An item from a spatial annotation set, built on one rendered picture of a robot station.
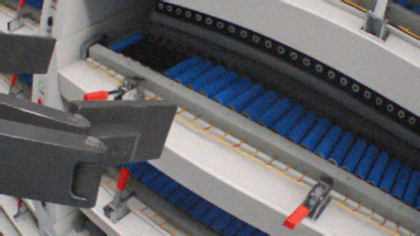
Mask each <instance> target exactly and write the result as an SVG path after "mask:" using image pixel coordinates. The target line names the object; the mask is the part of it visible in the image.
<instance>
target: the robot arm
mask: <svg viewBox="0 0 420 236"><path fill-rule="evenodd" d="M56 41H57V39H56V38H54V37H49V36H47V37H46V36H38V35H36V36H35V35H27V34H13V33H12V34H11V33H4V32H3V33H2V32H0V73H2V74H5V73H7V74H12V73H13V74H31V75H32V74H38V75H40V74H44V75H46V74H47V73H48V70H49V66H50V62H51V59H52V56H53V50H54V47H55V44H56ZM177 110H178V106H177V105H176V104H173V103H172V102H170V101H167V100H148V99H129V100H99V99H96V100H70V103H69V110H68V112H65V111H60V110H58V109H55V108H52V107H47V106H44V105H42V104H39V103H35V102H32V101H30V100H25V99H22V98H20V97H19V98H17V97H16V96H11V95H8V94H4V93H2V92H0V195H5V196H10V197H15V198H21V199H30V200H36V201H42V202H48V203H53V204H59V205H65V206H71V207H78V208H84V209H93V208H95V206H96V205H97V200H98V191H99V186H100V181H101V177H102V176H101V175H102V172H103V168H105V167H109V166H112V165H115V166H118V165H123V164H130V163H134V162H140V161H150V160H156V159H159V158H160V157H161V154H162V151H163V148H164V146H165V143H166V139H167V137H168V135H169V132H170V129H171V126H172V123H173V118H174V115H175V114H176V113H177Z"/></svg>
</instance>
